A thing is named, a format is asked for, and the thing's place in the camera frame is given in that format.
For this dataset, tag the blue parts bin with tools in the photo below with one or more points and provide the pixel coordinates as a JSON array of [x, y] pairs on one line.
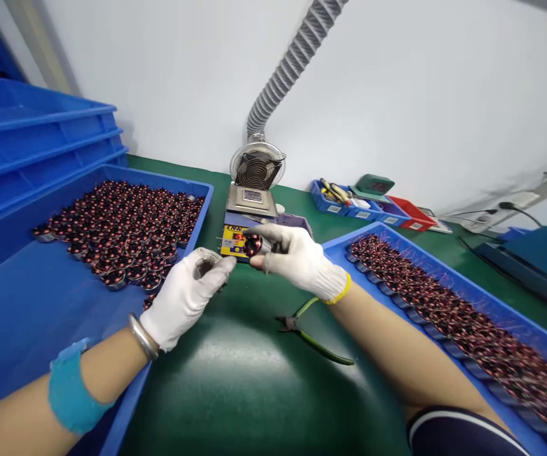
[[331, 195]]

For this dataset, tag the solder pot with blue base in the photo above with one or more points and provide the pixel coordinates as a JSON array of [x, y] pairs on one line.
[[249, 214]]

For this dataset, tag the dark blue flat machine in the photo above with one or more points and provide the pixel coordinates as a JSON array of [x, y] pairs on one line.
[[530, 261]]

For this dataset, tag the pile of copper wound coils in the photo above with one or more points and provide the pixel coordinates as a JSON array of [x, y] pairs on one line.
[[126, 233]]

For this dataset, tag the stack of blue plastic crates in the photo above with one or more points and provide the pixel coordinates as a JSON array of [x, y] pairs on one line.
[[35, 142]]

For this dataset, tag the blue plastic tray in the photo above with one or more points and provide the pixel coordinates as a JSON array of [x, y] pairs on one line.
[[468, 332], [40, 304]]

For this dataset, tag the green digital clock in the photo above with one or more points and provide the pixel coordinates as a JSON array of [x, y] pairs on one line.
[[374, 184]]

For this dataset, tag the copper wound motor coil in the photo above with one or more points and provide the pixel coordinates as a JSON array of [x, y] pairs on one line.
[[256, 244]]

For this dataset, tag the red parts bin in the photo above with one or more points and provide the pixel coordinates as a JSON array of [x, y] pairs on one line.
[[416, 214]]

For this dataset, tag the white power strip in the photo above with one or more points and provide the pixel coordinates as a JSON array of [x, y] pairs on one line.
[[484, 216]]

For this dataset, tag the round fume extractor fan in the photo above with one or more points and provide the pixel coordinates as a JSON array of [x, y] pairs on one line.
[[257, 166]]

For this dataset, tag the person's left hand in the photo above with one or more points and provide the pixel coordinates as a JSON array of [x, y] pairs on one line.
[[183, 297]]

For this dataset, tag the person's body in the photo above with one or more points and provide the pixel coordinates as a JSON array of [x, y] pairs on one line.
[[463, 432]]

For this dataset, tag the row of copper wound coils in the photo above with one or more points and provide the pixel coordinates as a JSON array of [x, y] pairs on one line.
[[458, 313]]

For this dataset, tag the person's right hand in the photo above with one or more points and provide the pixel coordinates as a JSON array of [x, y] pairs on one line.
[[301, 266]]

